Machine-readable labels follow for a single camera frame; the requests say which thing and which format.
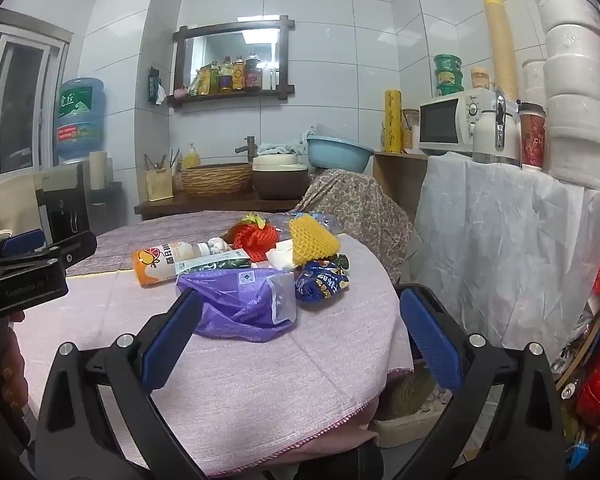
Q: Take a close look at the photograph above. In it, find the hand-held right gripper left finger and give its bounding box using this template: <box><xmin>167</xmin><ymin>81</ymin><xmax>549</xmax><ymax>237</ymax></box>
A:
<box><xmin>34</xmin><ymin>287</ymin><xmax>206</xmax><ymax>480</ymax></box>

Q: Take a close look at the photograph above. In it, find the black water dispenser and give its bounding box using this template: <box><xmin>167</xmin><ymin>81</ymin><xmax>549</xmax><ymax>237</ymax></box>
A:
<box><xmin>35</xmin><ymin>162</ymin><xmax>93</xmax><ymax>246</ymax></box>

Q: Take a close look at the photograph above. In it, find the beige utensil holder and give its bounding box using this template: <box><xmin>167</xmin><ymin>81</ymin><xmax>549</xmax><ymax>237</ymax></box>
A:
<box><xmin>145</xmin><ymin>147</ymin><xmax>181</xmax><ymax>202</ymax></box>

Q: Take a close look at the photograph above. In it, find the white cloth cover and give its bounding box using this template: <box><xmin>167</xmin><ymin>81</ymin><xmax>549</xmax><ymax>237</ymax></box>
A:
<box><xmin>412</xmin><ymin>152</ymin><xmax>600</xmax><ymax>361</ymax></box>

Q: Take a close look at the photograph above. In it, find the clear chopstick jar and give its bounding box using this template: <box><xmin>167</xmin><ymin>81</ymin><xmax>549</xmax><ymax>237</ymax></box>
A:
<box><xmin>401</xmin><ymin>108</ymin><xmax>421</xmax><ymax>151</ymax></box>

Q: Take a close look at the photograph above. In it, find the stack of paper cups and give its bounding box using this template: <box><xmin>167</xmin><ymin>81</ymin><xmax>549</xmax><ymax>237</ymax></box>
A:
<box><xmin>481</xmin><ymin>0</ymin><xmax>520</xmax><ymax>101</ymax></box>

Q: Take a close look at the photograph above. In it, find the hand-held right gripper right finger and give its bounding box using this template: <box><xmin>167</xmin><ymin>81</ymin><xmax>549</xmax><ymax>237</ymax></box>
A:
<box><xmin>395</xmin><ymin>284</ymin><xmax>566</xmax><ymax>480</ymax></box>

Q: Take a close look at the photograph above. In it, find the floral cloth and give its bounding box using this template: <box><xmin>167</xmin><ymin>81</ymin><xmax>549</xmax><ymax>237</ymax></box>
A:
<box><xmin>290</xmin><ymin>169</ymin><xmax>416</xmax><ymax>281</ymax></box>

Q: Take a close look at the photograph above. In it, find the wooden cabinet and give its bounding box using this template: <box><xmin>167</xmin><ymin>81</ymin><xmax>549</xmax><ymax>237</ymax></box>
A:
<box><xmin>372</xmin><ymin>150</ymin><xmax>600</xmax><ymax>396</ymax></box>

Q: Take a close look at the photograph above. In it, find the clear plastic bottle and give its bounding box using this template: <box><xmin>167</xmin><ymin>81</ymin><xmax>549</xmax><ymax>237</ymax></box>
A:
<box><xmin>267</xmin><ymin>211</ymin><xmax>341</xmax><ymax>236</ymax></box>

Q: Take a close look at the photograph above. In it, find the black wall tissue holder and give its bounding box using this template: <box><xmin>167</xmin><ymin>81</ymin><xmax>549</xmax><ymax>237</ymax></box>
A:
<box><xmin>149</xmin><ymin>66</ymin><xmax>167</xmax><ymax>106</ymax></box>

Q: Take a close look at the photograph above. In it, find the orange juice bottle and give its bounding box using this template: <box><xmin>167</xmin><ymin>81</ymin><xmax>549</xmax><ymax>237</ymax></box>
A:
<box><xmin>131</xmin><ymin>241</ymin><xmax>212</xmax><ymax>288</ymax></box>

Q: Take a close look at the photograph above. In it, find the blue snack packet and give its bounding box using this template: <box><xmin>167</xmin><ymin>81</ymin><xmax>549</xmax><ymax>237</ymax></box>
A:
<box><xmin>294</xmin><ymin>254</ymin><xmax>351</xmax><ymax>304</ymax></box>

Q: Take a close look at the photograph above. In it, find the blue water jug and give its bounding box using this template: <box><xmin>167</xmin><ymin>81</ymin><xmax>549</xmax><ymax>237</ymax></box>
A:
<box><xmin>54</xmin><ymin>77</ymin><xmax>106</xmax><ymax>166</ymax></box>

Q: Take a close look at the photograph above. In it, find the window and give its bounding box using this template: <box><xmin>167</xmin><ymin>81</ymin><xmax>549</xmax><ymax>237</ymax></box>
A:
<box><xmin>0</xmin><ymin>22</ymin><xmax>73</xmax><ymax>186</ymax></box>

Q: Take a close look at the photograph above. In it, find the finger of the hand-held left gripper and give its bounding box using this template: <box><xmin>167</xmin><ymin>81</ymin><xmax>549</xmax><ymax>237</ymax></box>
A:
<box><xmin>0</xmin><ymin>231</ymin><xmax>98</xmax><ymax>281</ymax></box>
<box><xmin>0</xmin><ymin>229</ymin><xmax>48</xmax><ymax>261</ymax></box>

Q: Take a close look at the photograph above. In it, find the brown rice cooker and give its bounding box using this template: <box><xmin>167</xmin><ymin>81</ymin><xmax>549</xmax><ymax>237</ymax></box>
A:
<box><xmin>252</xmin><ymin>154</ymin><xmax>311</xmax><ymax>201</ymax></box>

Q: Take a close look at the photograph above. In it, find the light blue towel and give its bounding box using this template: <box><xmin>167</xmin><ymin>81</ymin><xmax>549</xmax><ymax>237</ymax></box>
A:
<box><xmin>257</xmin><ymin>127</ymin><xmax>321</xmax><ymax>157</ymax></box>

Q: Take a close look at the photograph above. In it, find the stack of white containers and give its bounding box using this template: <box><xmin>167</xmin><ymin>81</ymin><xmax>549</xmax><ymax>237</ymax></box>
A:
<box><xmin>521</xmin><ymin>59</ymin><xmax>548</xmax><ymax>106</ymax></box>

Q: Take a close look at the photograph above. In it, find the stack of white foam bowls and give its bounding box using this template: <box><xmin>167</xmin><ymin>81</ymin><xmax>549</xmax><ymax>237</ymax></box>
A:
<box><xmin>520</xmin><ymin>0</ymin><xmax>600</xmax><ymax>191</ymax></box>

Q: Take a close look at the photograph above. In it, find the blue plastic basin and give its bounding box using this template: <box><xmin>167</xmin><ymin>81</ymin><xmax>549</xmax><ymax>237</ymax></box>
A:
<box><xmin>306</xmin><ymin>135</ymin><xmax>376</xmax><ymax>173</ymax></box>

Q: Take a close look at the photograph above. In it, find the wicker basket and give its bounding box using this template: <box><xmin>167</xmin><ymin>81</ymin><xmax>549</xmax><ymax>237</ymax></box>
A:
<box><xmin>180</xmin><ymin>162</ymin><xmax>255</xmax><ymax>198</ymax></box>

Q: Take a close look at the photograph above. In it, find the metal faucet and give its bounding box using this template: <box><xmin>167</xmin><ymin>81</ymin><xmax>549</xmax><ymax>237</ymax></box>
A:
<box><xmin>235</xmin><ymin>136</ymin><xmax>257</xmax><ymax>163</ymax></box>

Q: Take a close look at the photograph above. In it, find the red knitted net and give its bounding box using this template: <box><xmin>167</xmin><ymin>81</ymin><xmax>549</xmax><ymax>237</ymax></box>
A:
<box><xmin>227</xmin><ymin>215</ymin><xmax>281</xmax><ymax>263</ymax></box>

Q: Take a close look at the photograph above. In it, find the purple plastic bag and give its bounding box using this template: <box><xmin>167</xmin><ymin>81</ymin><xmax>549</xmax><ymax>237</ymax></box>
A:
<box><xmin>175</xmin><ymin>267</ymin><xmax>298</xmax><ymax>343</ymax></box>

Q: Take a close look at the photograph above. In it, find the yellow foam net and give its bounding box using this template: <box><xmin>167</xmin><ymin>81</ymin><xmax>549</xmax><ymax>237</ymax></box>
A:
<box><xmin>287</xmin><ymin>213</ymin><xmax>342</xmax><ymax>267</ymax></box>

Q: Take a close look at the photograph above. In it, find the red paper cup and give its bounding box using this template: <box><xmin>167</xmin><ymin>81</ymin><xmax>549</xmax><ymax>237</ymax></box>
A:
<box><xmin>517</xmin><ymin>101</ymin><xmax>547</xmax><ymax>171</ymax></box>

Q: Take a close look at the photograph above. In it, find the person's left hand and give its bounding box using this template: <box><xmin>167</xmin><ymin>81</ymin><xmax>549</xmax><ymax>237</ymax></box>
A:
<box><xmin>0</xmin><ymin>327</ymin><xmax>31</xmax><ymax>441</ymax></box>

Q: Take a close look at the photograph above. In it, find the wooden sink counter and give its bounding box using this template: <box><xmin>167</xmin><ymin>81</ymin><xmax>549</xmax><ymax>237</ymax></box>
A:
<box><xmin>134</xmin><ymin>192</ymin><xmax>311</xmax><ymax>221</ymax></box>

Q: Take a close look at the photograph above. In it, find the grey purple table mat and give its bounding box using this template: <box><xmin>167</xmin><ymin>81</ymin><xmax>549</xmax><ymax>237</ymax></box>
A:
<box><xmin>65</xmin><ymin>210</ymin><xmax>301</xmax><ymax>278</ymax></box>

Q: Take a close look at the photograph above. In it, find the green drink carton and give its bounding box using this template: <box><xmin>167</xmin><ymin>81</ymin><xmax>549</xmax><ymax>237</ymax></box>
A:
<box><xmin>182</xmin><ymin>249</ymin><xmax>252</xmax><ymax>276</ymax></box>

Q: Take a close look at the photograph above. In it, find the beige waste bin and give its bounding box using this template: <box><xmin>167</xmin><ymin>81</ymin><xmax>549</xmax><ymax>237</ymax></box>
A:
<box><xmin>367</xmin><ymin>360</ymin><xmax>456</xmax><ymax>448</ymax></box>

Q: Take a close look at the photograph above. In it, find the white napkin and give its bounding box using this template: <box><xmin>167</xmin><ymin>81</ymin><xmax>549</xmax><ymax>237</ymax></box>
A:
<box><xmin>266</xmin><ymin>239</ymin><xmax>298</xmax><ymax>270</ymax></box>

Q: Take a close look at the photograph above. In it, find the white microwave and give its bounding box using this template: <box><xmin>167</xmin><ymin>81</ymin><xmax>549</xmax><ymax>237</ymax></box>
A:
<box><xmin>419</xmin><ymin>87</ymin><xmax>498</xmax><ymax>157</ymax></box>

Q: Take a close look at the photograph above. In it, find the dark sauce bottle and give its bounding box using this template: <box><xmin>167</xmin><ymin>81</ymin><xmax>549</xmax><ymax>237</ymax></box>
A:
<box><xmin>244</xmin><ymin>52</ymin><xmax>263</xmax><ymax>91</ymax></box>

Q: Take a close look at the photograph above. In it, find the yellow plastic wrap roll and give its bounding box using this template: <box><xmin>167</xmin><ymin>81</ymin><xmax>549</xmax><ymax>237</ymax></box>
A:
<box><xmin>384</xmin><ymin>90</ymin><xmax>403</xmax><ymax>153</ymax></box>

